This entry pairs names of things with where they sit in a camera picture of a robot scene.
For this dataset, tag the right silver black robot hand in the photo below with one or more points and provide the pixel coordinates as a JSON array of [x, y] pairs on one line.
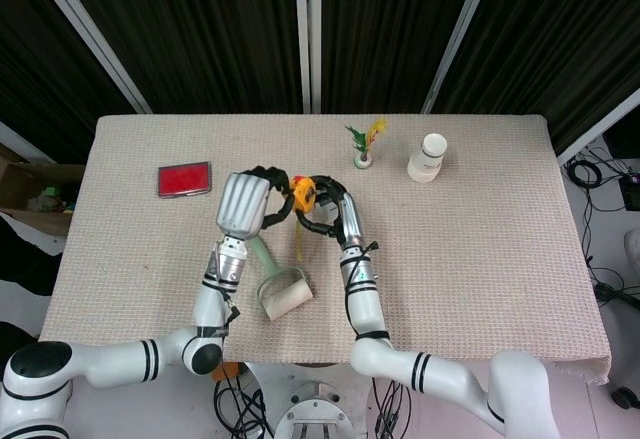
[[350, 219]]

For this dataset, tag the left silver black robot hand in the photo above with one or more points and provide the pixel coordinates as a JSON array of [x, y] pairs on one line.
[[240, 204]]

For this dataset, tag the orange tape measure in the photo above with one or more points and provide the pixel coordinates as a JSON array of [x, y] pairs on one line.
[[303, 194]]

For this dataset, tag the red ink pad tin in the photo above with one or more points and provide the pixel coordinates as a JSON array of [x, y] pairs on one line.
[[184, 179]]

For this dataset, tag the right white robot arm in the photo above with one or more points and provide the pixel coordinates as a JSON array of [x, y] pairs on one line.
[[365, 309]]

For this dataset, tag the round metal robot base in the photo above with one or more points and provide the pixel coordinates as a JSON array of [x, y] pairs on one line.
[[316, 416]]

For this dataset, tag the green yellow feather shuttlecock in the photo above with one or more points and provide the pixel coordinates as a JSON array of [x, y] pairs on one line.
[[364, 151]]

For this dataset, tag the white plastic bottle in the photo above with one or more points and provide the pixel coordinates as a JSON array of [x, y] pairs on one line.
[[425, 161]]

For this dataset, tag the green lint roller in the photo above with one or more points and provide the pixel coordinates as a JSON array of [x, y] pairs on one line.
[[285, 299]]

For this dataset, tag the beige woven tablecloth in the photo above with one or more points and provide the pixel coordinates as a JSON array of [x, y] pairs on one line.
[[480, 259]]

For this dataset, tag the orange box under table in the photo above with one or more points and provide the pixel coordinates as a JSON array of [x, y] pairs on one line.
[[229, 372]]

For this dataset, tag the brown cardboard box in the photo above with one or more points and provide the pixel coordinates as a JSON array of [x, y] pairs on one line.
[[30, 179]]

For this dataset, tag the black stand foot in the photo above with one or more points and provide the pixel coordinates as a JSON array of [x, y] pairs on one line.
[[612, 293]]

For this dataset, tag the black device with pink light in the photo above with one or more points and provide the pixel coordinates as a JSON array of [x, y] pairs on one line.
[[631, 191]]

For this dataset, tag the black caster wheel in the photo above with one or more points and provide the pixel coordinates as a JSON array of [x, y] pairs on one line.
[[622, 396]]

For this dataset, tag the white partition post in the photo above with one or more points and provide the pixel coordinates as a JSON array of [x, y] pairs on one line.
[[600, 124], [90, 34], [462, 34], [309, 34]]

